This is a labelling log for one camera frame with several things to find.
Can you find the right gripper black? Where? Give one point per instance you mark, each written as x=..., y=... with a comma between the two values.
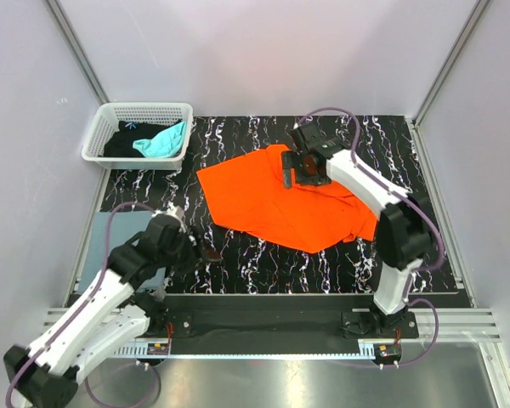
x=291, y=160

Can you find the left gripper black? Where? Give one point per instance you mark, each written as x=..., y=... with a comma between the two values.
x=202, y=249

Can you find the orange t shirt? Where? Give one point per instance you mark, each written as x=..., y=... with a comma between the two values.
x=247, y=194

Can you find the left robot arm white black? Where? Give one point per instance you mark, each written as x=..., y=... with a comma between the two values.
x=112, y=311

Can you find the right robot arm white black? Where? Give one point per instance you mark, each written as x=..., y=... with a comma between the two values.
x=404, y=232

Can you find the black marbled table mat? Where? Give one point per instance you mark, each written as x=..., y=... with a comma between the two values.
x=253, y=266

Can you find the folded grey-blue t shirt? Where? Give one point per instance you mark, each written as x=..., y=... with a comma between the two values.
x=124, y=225

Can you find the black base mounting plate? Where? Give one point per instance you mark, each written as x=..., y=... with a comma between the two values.
x=370, y=324

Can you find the teal t shirt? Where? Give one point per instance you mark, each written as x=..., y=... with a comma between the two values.
x=165, y=144

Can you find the black t shirt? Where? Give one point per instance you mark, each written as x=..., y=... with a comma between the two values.
x=120, y=143

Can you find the white plastic laundry basket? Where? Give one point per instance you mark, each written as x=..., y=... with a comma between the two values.
x=106, y=120

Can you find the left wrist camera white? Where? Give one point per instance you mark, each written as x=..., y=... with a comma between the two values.
x=173, y=211

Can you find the slotted cable duct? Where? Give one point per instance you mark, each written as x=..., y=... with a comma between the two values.
x=335, y=349

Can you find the aluminium frame rail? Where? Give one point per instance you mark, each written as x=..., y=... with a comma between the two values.
x=453, y=324

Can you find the right corner aluminium post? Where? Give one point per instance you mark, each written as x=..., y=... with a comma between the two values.
x=464, y=36

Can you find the corner aluminium post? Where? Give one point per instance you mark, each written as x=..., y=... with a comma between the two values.
x=74, y=44
x=464, y=36

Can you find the left corner aluminium post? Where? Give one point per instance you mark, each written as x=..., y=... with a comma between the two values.
x=74, y=44

